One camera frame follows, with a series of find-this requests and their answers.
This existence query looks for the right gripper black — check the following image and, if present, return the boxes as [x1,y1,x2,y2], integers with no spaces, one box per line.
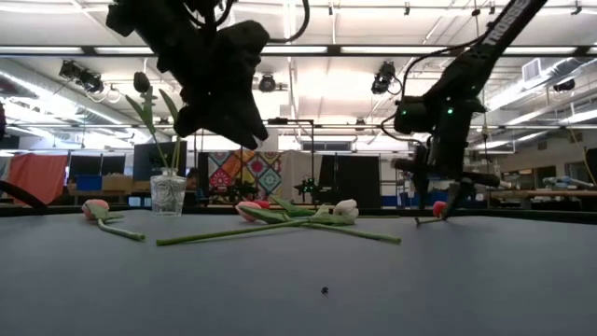
[392,134,500,220]

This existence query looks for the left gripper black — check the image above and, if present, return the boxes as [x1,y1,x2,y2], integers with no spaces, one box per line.
[158,18,271,150]

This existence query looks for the white artificial tulip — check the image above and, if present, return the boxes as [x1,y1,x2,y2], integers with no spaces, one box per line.
[155,198,360,247]

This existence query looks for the pink artificial tulip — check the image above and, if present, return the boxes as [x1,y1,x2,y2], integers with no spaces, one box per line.
[81,199,147,243]
[235,200,403,245]

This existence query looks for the clear glass vase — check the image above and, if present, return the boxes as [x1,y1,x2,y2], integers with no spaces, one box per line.
[149,167,187,218]

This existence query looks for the row of blue bins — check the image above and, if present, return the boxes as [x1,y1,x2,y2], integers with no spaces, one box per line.
[381,192,419,208]

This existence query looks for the colourful patchwork quilt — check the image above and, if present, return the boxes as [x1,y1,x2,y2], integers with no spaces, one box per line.
[207,149,285,205]

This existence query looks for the large black monitor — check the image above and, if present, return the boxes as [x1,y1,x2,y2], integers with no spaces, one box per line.
[132,141,188,182]

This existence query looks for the black panel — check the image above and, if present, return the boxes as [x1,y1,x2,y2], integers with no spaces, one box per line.
[318,154,382,210]

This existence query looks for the background robot with green lights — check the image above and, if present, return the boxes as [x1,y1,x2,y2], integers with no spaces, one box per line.
[293,175,322,200]

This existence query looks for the cardboard box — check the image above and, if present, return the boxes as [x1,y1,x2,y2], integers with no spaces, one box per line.
[101,174,135,192]

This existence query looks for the wooden background table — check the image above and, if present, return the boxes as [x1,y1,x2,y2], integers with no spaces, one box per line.
[487,189,597,200]

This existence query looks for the dark background screens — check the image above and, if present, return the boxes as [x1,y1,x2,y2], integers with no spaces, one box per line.
[68,154,127,177]

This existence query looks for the blue storage bin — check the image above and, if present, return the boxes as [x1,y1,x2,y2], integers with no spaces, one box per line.
[75,175,104,192]

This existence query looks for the white air vent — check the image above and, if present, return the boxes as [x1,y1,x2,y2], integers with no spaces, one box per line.
[521,58,545,84]

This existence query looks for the blue table mat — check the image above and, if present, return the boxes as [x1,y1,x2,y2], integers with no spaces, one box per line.
[0,208,597,336]

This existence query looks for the orange cloth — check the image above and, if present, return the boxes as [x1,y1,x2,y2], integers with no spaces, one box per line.
[7,153,70,206]

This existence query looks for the black metal stand frame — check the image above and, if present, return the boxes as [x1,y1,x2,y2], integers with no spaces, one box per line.
[240,117,317,206]

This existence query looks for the thin black frame bar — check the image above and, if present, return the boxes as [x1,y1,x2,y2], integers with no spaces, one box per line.
[134,121,597,132]

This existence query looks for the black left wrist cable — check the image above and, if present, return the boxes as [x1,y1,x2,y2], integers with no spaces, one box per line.
[268,0,312,44]

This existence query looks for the frame bar with light strips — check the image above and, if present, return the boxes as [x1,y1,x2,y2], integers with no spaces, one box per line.
[0,44,597,58]

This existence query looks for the black hanging arm cable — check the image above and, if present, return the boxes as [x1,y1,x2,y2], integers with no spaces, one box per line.
[0,179,49,210]

